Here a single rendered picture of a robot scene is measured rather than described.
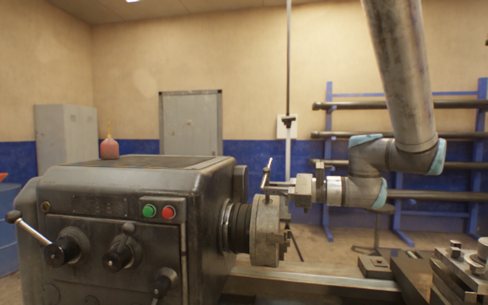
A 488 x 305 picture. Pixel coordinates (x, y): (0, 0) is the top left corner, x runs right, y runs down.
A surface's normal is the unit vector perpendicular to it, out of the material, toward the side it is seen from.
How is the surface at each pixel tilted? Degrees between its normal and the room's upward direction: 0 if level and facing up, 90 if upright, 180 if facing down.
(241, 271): 48
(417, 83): 120
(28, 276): 90
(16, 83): 90
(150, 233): 90
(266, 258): 113
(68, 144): 90
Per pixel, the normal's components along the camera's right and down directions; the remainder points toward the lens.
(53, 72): 0.98, 0.01
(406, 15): 0.04, 0.58
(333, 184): -0.24, -0.56
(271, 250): -0.18, 0.19
